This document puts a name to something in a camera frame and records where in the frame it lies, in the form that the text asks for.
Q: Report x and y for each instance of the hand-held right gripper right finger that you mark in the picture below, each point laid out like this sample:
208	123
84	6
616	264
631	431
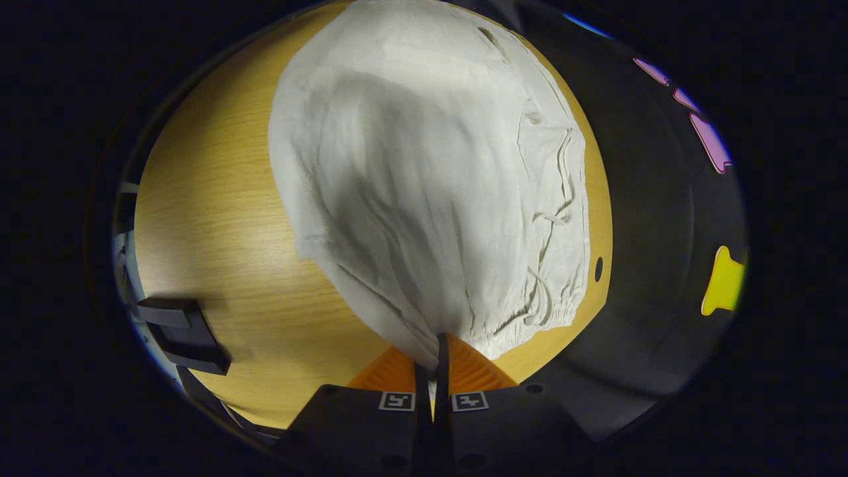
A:
442	371

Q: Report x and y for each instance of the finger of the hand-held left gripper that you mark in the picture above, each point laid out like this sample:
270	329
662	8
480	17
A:
189	338

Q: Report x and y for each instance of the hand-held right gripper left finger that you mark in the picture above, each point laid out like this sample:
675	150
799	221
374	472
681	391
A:
423	424

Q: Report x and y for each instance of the white jeans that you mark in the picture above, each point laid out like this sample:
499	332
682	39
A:
424	165

